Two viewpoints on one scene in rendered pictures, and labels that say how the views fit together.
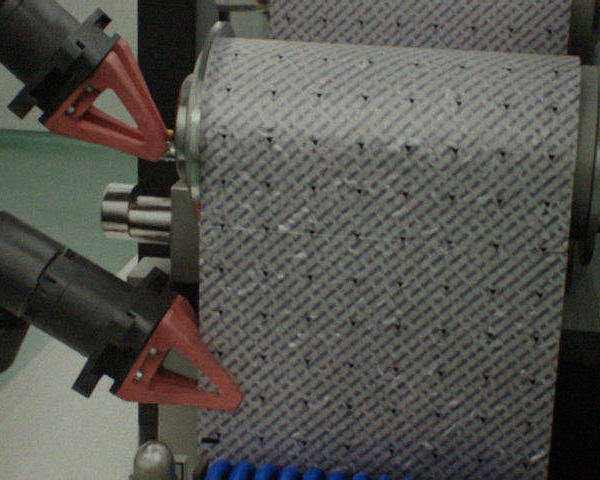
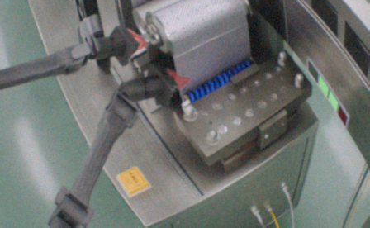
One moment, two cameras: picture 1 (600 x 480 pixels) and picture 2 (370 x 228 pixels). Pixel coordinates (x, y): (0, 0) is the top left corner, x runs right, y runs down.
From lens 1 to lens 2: 1.31 m
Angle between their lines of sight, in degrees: 48
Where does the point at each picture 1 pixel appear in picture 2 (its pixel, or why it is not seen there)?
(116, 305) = (162, 84)
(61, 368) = not seen: hidden behind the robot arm
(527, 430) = (246, 49)
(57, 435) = (86, 85)
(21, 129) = not seen: outside the picture
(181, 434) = not seen: hidden behind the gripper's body
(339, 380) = (210, 63)
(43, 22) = (121, 45)
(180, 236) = (151, 52)
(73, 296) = (154, 90)
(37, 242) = (139, 85)
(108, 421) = (91, 71)
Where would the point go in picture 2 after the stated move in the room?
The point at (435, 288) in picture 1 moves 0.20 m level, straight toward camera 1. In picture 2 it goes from (225, 40) to (270, 90)
